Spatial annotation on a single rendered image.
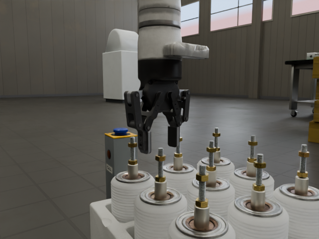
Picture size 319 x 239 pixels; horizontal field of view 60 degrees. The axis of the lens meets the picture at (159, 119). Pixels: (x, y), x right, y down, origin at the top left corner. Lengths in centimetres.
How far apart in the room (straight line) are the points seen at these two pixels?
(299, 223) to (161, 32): 40
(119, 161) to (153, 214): 30
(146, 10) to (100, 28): 1078
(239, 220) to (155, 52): 29
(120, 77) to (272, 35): 464
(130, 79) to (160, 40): 605
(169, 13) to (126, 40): 617
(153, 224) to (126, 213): 12
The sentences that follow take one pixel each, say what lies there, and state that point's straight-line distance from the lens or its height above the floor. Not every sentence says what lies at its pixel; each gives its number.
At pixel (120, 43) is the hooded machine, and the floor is 134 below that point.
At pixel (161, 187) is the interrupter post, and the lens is 50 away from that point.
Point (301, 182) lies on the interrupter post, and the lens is 58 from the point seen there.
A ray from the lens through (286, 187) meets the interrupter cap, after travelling 60.
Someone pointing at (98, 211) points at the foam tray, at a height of 18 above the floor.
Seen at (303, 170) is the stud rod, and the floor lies 30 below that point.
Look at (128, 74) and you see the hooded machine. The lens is 646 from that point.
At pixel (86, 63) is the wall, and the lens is 1082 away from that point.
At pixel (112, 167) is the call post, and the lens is 75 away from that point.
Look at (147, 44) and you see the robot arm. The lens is 45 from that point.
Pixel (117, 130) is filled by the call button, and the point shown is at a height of 33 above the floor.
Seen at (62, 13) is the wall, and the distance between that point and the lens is 1078.
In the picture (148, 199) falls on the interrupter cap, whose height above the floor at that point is 25.
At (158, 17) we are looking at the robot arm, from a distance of 45.
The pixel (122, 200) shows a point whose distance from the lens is 59.
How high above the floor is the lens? 45
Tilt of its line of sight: 7 degrees down
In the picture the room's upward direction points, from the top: straight up
